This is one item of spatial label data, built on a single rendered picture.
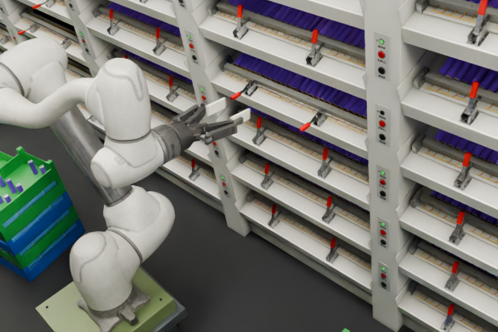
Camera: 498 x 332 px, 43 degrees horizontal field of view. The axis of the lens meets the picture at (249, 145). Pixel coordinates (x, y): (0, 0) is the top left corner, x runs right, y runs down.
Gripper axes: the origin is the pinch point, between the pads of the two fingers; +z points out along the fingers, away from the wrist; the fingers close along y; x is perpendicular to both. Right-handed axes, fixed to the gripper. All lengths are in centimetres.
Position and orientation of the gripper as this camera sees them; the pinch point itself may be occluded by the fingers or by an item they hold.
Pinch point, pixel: (230, 111)
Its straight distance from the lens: 166.2
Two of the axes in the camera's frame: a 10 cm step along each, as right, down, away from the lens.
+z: 6.9, -3.8, 6.1
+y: 7.2, 3.6, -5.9
